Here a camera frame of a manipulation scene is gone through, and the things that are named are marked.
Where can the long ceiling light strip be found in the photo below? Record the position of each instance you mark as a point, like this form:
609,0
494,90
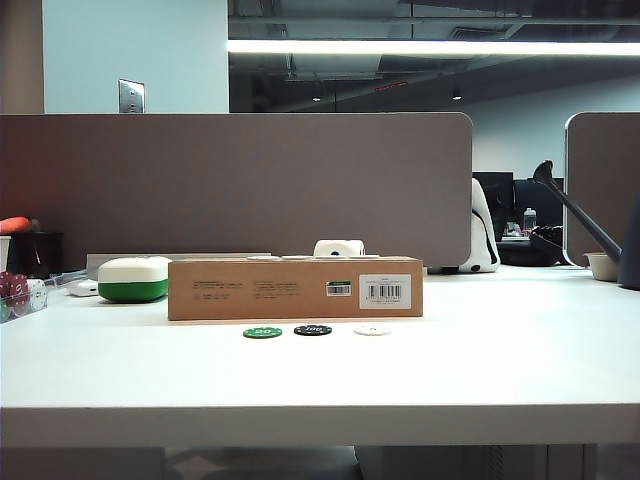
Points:
425,47

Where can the black cup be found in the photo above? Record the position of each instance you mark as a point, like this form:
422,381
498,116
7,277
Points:
37,255

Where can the white and green container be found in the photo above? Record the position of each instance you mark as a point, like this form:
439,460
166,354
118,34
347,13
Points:
132,280

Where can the wide grey desk divider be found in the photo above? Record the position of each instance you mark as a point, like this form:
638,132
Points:
240,185

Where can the red poker chip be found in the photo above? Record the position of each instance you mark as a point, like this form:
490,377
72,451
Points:
17,289

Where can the dark grey watering can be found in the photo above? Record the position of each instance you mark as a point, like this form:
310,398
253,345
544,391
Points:
630,250

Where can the clear drink bottle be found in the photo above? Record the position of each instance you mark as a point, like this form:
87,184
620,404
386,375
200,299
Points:
530,220

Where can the white and black plush toy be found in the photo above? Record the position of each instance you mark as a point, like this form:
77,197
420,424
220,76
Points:
482,240

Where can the green poker chip 20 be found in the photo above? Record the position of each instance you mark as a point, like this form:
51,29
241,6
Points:
262,333

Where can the narrow grey desk divider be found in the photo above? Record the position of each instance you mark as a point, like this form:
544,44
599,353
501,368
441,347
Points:
602,185

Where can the white paper cup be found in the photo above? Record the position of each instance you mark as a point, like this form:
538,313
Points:
4,252

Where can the metal wall switch plate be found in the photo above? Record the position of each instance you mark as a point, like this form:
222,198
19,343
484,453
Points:
131,96

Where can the clear plastic chip case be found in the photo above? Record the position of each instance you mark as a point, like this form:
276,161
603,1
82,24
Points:
22,312

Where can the black ceiling spot lamp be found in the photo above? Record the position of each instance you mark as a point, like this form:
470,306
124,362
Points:
456,93

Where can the red ceiling sign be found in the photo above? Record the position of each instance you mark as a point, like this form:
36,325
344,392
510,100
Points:
391,85

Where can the brown cardboard box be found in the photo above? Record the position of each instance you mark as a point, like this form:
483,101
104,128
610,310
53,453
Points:
280,307

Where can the black bag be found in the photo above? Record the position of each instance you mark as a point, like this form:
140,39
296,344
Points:
530,252

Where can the black poker chip 100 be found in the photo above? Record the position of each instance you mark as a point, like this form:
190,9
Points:
314,330

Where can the beige paper bowl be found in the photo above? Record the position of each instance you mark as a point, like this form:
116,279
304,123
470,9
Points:
602,267

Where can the white poker chip in case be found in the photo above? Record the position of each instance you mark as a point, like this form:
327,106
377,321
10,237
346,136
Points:
36,296

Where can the black computer monitor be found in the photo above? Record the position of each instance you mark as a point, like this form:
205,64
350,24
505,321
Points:
495,190

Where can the small white earbud case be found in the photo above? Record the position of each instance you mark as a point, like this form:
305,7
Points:
82,288

